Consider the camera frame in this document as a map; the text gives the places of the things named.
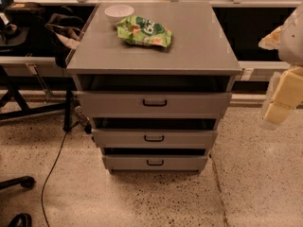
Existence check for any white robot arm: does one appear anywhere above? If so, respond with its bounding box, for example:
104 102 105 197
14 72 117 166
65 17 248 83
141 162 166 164
258 3 303 130

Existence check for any white bowl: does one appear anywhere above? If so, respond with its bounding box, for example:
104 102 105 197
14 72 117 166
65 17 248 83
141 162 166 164
104 5 134 25

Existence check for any dark bag with cloth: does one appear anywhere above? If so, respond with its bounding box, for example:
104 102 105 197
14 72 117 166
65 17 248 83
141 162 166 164
45 13 84 68

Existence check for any black floor cable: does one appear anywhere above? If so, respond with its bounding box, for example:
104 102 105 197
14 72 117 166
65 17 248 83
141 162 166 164
40 120 80 227

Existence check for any grey drawer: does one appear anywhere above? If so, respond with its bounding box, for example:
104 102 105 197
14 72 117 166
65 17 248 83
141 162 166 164
78 91 231 118
93 129 217 148
102 155 207 171

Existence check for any grey middle drawer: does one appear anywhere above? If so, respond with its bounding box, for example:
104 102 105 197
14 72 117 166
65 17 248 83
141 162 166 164
93 129 217 148

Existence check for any black table frame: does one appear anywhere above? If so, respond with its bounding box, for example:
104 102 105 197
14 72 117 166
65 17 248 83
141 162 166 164
0 66 73 132

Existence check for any metal rail bracket left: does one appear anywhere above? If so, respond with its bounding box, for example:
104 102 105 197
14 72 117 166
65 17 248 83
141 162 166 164
26 63 53 101

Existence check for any green snack bag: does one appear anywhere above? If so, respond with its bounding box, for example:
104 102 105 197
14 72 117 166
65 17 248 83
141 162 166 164
116 15 172 48

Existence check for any grey bottom drawer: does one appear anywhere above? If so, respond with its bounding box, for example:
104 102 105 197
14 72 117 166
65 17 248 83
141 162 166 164
102 155 207 171

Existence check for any grey top drawer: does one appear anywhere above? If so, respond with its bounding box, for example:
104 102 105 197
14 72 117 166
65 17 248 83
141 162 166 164
78 91 231 118

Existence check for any office chair base leg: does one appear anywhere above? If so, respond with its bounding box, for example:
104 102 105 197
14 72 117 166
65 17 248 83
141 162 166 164
0 176 35 189

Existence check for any grey drawer cabinet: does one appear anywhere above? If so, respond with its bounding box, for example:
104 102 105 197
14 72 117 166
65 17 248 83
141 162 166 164
65 0 242 175

